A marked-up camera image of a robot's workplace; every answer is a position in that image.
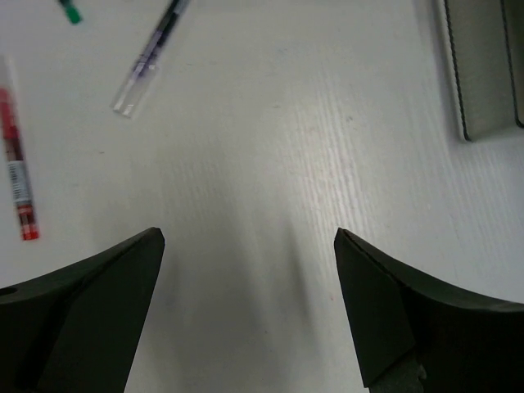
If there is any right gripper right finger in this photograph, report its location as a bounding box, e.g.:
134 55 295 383
334 229 523 392

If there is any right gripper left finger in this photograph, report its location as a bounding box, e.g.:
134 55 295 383
1 228 165 392

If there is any red pen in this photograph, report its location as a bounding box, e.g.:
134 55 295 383
1 55 39 241

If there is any purple pen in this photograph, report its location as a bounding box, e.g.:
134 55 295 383
111 0 189 118

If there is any clear drawer organizer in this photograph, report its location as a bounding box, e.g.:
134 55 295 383
436 1 523 142

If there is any green pen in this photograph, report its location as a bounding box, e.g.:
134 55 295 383
57 0 83 25

